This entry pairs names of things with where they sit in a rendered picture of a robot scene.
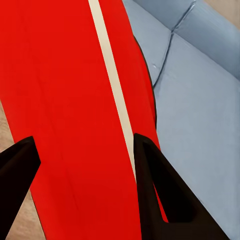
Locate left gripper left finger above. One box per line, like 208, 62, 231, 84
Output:
0, 136, 41, 240

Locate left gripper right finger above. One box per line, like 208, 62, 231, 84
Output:
133, 133, 230, 240

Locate radio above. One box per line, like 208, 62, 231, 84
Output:
0, 0, 168, 240

